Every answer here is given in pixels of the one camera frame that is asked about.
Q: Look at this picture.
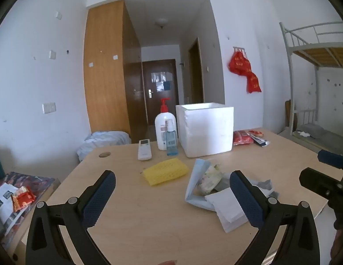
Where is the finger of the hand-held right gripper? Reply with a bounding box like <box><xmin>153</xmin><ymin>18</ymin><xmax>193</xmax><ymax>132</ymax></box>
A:
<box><xmin>317</xmin><ymin>149</ymin><xmax>343</xmax><ymax>169</ymax></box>
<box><xmin>299</xmin><ymin>167</ymin><xmax>342</xmax><ymax>199</ymax></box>

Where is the white remote control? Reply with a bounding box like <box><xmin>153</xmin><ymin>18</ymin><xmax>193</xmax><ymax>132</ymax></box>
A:
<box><xmin>138</xmin><ymin>139</ymin><xmax>152</xmax><ymax>161</ymax></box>

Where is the white metal bunk bed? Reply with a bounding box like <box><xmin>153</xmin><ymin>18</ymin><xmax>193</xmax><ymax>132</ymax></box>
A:
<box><xmin>279</xmin><ymin>21</ymin><xmax>343</xmax><ymax>155</ymax></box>

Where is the blue spray bottle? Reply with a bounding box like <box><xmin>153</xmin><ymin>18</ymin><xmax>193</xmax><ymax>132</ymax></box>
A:
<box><xmin>166</xmin><ymin>119</ymin><xmax>178</xmax><ymax>156</ymax></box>

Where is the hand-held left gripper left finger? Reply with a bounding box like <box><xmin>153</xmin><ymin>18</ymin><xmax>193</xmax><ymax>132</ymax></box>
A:
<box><xmin>25</xmin><ymin>170</ymin><xmax>117</xmax><ymax>265</ymax></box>

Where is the wooden wardrobe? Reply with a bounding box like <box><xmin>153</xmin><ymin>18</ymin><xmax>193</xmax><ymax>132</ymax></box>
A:
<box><xmin>83</xmin><ymin>0</ymin><xmax>143</xmax><ymax>144</ymax></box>

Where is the grey door notice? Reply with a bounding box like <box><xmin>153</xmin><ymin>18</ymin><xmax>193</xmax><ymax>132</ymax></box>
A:
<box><xmin>151</xmin><ymin>72</ymin><xmax>173</xmax><ymax>91</ymax></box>

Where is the black white packet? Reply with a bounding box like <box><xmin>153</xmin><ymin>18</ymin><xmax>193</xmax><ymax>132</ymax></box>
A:
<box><xmin>250</xmin><ymin>134</ymin><xmax>271</xmax><ymax>147</ymax></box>

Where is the light blue bedding pile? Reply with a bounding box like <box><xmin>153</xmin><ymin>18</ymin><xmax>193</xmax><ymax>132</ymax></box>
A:
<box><xmin>77</xmin><ymin>131</ymin><xmax>132</xmax><ymax>163</ymax></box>

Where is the floral patterned cloth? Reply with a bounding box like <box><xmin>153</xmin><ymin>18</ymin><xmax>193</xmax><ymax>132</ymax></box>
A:
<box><xmin>199</xmin><ymin>175</ymin><xmax>221</xmax><ymax>194</ymax></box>

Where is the dark brown entry door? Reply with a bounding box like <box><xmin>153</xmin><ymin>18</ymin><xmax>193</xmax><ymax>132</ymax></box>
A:
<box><xmin>142</xmin><ymin>59</ymin><xmax>180</xmax><ymax>133</ymax></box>

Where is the red orange snack wrapper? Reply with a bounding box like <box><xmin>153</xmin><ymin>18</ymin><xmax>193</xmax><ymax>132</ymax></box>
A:
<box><xmin>11</xmin><ymin>186</ymin><xmax>36</xmax><ymax>212</ymax></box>

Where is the white folded cloth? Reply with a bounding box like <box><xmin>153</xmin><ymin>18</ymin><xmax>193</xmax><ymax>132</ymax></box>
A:
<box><xmin>205</xmin><ymin>188</ymin><xmax>249</xmax><ymax>233</ymax></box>

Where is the white foam box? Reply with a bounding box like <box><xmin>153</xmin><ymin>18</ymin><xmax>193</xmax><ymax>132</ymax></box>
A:
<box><xmin>175</xmin><ymin>103</ymin><xmax>234</xmax><ymax>158</ymax></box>

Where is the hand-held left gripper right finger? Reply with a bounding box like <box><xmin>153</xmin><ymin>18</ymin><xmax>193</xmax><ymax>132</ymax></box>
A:
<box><xmin>229</xmin><ymin>170</ymin><xmax>321</xmax><ymax>265</ymax></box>

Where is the brown side door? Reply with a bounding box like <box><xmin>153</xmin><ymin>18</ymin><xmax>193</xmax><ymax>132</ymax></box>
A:
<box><xmin>188</xmin><ymin>37</ymin><xmax>204</xmax><ymax>104</ymax></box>

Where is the white printed paper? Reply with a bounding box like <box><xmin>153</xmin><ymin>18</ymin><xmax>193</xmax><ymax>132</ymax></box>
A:
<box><xmin>0</xmin><ymin>184</ymin><xmax>19</xmax><ymax>224</ymax></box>

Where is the white lotion pump bottle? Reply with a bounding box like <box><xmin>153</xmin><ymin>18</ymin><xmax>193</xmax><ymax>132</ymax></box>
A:
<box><xmin>155</xmin><ymin>98</ymin><xmax>177</xmax><ymax>151</ymax></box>

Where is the green floral tissue pack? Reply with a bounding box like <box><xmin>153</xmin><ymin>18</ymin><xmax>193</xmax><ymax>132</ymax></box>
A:
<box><xmin>206</xmin><ymin>164</ymin><xmax>224</xmax><ymax>182</ymax></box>

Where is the printed magazine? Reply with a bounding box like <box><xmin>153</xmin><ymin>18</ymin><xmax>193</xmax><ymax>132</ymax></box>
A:
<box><xmin>0</xmin><ymin>171</ymin><xmax>57</xmax><ymax>243</ymax></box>

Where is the long red plastic bag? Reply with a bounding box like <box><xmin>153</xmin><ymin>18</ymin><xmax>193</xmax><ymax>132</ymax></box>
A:
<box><xmin>245</xmin><ymin>72</ymin><xmax>262</xmax><ymax>94</ymax></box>

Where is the red snack packet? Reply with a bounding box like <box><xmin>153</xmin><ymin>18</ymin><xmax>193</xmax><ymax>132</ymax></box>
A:
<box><xmin>233</xmin><ymin>130</ymin><xmax>254</xmax><ymax>146</ymax></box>

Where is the yellow sponge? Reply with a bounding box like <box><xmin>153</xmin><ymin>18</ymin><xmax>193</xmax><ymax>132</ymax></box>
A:
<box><xmin>142</xmin><ymin>158</ymin><xmax>189</xmax><ymax>186</ymax></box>

